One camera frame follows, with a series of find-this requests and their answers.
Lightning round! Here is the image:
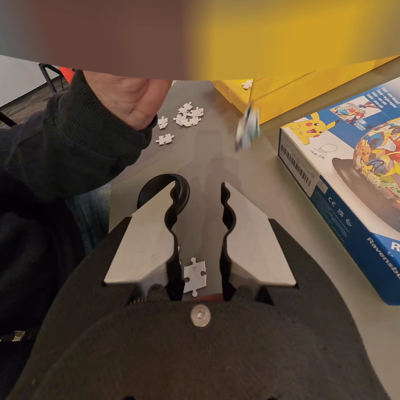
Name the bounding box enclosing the person's dark shirt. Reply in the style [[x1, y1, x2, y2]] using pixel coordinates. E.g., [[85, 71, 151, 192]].
[[0, 187, 86, 391]]

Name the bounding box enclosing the colourful single puzzle piece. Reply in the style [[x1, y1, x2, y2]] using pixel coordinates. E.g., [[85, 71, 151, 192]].
[[234, 104, 262, 153]]

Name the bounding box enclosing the red box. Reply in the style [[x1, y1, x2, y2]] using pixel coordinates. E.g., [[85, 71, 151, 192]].
[[59, 66, 76, 85]]

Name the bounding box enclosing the small pile of puzzle pieces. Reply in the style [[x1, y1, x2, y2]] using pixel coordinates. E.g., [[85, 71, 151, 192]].
[[173, 101, 204, 128]]

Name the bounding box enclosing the blue white puzzle box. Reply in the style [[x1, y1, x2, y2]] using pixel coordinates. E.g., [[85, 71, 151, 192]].
[[277, 76, 400, 306]]

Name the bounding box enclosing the person's left forearm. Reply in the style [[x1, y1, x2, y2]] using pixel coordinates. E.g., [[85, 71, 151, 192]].
[[0, 70, 158, 202]]

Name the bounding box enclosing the yellow plastic tray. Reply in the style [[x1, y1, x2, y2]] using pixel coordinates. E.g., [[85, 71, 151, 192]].
[[212, 56, 400, 125]]

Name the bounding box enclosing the black ball stand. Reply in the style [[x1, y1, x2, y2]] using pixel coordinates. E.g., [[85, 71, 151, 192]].
[[136, 173, 190, 217]]

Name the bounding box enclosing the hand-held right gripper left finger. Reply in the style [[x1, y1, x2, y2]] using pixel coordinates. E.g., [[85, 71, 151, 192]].
[[103, 181, 185, 301]]

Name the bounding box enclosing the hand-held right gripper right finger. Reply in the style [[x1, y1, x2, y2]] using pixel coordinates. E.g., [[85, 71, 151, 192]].
[[220, 182, 297, 301]]

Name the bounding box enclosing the person's left hand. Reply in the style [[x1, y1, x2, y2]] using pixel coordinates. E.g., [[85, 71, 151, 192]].
[[83, 71, 173, 131]]

